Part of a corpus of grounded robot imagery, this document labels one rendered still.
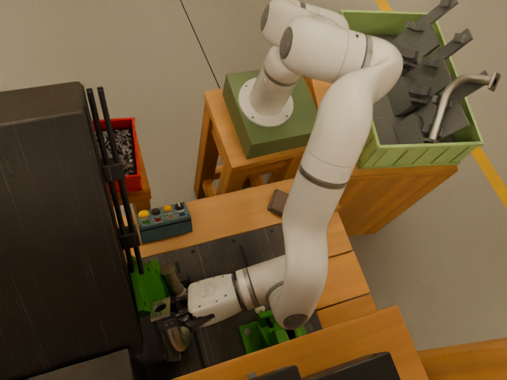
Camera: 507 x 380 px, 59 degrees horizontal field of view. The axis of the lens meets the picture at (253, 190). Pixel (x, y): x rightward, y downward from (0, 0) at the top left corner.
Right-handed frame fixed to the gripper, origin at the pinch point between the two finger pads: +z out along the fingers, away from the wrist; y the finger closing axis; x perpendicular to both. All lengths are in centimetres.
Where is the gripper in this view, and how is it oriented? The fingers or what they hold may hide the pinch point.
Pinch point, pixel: (167, 315)
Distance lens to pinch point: 96.9
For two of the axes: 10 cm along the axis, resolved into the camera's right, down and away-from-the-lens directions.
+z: -9.5, 3.2, -0.2
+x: 2.8, 8.7, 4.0
